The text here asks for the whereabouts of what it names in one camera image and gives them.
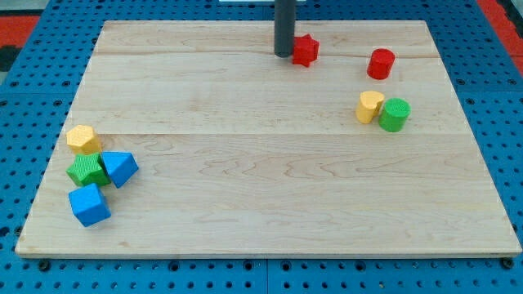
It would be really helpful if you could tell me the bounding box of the blue triangle block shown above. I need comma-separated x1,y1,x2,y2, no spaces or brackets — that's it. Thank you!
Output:
101,151,139,189

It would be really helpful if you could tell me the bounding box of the light wooden board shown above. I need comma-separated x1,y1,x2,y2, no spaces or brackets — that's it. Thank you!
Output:
16,20,521,259

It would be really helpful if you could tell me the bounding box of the green cylinder block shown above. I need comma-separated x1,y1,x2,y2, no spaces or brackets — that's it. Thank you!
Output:
378,98,411,132

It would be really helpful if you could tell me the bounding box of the red star block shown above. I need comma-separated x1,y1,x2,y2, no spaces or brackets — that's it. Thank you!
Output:
292,33,320,68

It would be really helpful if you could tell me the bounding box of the yellow heart block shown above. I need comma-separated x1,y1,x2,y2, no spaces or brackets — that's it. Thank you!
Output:
355,91,385,124

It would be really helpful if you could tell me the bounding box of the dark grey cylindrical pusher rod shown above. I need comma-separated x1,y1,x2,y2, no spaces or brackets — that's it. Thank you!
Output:
274,0,296,58

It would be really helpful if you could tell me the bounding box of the red cylinder block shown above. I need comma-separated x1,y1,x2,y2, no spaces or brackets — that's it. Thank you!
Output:
367,48,396,80

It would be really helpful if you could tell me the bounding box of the green star block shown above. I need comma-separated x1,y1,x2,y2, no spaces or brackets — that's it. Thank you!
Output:
66,153,111,187

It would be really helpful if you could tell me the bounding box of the blue cube block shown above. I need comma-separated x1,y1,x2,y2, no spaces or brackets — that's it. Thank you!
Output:
69,184,111,227

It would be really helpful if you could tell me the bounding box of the yellow hexagon block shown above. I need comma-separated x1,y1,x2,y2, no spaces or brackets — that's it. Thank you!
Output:
66,125,102,155

